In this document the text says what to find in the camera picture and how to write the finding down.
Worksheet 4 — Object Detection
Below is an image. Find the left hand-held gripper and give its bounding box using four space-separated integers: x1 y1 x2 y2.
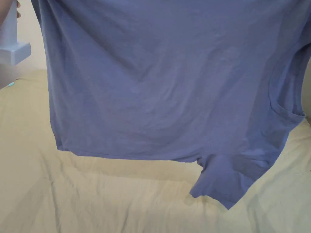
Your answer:
0 0 32 66

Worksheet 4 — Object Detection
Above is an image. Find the blue shirt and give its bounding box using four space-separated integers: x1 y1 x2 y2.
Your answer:
31 0 311 211

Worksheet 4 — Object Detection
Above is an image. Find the person's left hand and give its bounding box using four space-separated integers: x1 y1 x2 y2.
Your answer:
0 0 22 28

